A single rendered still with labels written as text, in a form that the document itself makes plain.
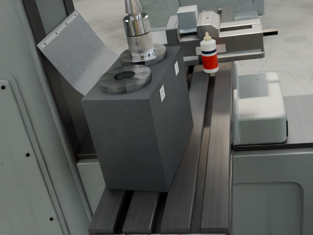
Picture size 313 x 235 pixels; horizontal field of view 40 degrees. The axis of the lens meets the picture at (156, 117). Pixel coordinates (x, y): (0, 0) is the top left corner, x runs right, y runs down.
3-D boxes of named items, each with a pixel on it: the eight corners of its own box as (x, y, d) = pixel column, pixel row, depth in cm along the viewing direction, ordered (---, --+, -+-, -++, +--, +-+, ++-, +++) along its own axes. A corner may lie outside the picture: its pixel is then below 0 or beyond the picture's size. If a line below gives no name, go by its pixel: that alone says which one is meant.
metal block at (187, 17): (199, 24, 126) (196, 4, 123) (198, 31, 121) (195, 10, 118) (181, 26, 127) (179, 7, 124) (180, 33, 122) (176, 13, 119)
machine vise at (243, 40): (261, 38, 130) (260, 3, 125) (265, 58, 117) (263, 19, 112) (150, 51, 137) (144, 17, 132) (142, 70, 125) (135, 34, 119)
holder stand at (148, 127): (194, 126, 92) (181, 38, 83) (168, 193, 74) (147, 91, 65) (142, 126, 96) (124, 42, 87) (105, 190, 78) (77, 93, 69)
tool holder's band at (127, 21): (118, 25, 77) (117, 19, 76) (135, 17, 80) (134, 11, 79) (137, 27, 74) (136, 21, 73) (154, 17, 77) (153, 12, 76)
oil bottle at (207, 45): (219, 66, 118) (214, 28, 112) (218, 72, 114) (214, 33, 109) (204, 68, 118) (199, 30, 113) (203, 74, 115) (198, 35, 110)
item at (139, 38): (125, 56, 80) (118, 25, 77) (141, 46, 83) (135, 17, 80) (143, 58, 77) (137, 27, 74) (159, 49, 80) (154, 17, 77)
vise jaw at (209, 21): (220, 22, 128) (219, 10, 126) (219, 37, 117) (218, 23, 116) (200, 25, 129) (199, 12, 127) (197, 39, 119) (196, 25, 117)
